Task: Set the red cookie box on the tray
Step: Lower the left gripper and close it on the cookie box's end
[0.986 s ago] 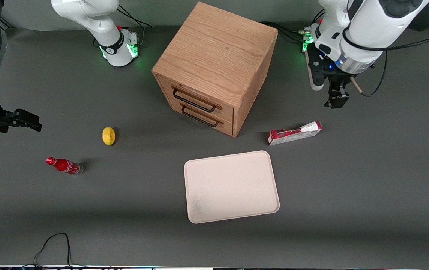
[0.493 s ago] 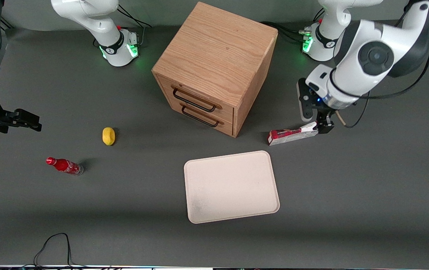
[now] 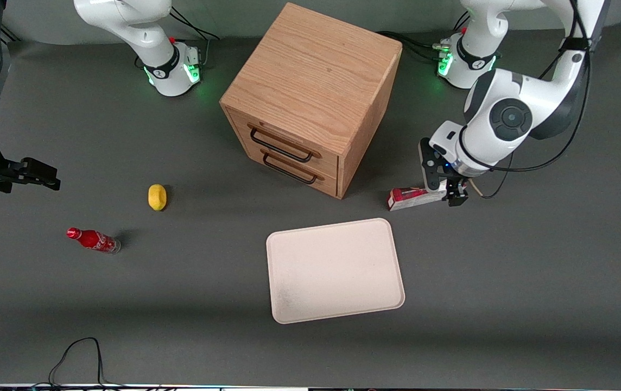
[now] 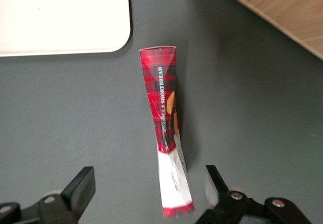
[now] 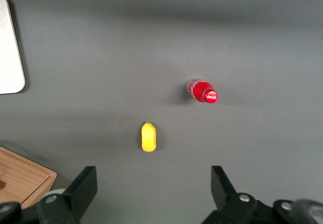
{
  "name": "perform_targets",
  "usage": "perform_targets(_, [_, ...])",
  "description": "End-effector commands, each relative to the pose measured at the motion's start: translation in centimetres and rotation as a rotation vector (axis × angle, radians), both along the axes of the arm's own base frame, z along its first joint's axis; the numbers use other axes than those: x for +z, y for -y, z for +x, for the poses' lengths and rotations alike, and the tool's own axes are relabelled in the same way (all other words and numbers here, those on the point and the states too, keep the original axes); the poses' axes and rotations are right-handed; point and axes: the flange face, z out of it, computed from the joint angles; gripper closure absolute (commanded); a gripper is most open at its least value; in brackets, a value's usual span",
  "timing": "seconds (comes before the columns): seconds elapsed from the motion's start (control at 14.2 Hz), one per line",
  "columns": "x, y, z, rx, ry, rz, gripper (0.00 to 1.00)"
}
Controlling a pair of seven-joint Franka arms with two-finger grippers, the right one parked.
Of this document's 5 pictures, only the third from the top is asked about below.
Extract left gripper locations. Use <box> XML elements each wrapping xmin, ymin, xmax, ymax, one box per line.
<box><xmin>419</xmin><ymin>121</ymin><xmax>474</xmax><ymax>208</ymax></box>

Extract red cookie box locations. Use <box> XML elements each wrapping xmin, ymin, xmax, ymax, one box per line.
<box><xmin>387</xmin><ymin>182</ymin><xmax>448</xmax><ymax>212</ymax></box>

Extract cream plastic tray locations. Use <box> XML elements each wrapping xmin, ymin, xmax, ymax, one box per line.
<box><xmin>265</xmin><ymin>217</ymin><xmax>406</xmax><ymax>325</ymax></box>

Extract red cola bottle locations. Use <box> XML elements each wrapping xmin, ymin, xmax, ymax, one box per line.
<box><xmin>66</xmin><ymin>227</ymin><xmax>122</xmax><ymax>254</ymax></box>

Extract wooden drawer front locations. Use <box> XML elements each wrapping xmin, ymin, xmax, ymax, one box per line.
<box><xmin>243</xmin><ymin>144</ymin><xmax>339</xmax><ymax>197</ymax></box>
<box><xmin>226</xmin><ymin>106</ymin><xmax>340</xmax><ymax>174</ymax></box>

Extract yellow lemon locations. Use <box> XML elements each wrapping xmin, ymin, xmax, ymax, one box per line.
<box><xmin>148</xmin><ymin>184</ymin><xmax>168</xmax><ymax>211</ymax></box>

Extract wooden drawer cabinet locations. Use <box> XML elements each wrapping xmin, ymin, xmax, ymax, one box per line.
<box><xmin>219</xmin><ymin>2</ymin><xmax>403</xmax><ymax>200</ymax></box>

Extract black left base cables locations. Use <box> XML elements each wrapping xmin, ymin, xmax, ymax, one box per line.
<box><xmin>378</xmin><ymin>11</ymin><xmax>470</xmax><ymax>61</ymax></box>

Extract black base cables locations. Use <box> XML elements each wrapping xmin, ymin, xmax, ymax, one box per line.
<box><xmin>169</xmin><ymin>5</ymin><xmax>220</xmax><ymax>69</ymax></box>
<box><xmin>378</xmin><ymin>11</ymin><xmax>470</xmax><ymax>61</ymax></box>

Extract black metal drawer handle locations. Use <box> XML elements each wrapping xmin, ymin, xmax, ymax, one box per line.
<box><xmin>262</xmin><ymin>151</ymin><xmax>319</xmax><ymax>185</ymax></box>
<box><xmin>249</xmin><ymin>126</ymin><xmax>315</xmax><ymax>163</ymax></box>

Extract thin black table cable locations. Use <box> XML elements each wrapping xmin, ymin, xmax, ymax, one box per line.
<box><xmin>31</xmin><ymin>337</ymin><xmax>126</xmax><ymax>389</ymax></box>

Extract black right base cables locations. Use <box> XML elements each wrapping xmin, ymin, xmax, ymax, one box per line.
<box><xmin>169</xmin><ymin>5</ymin><xmax>220</xmax><ymax>69</ymax></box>

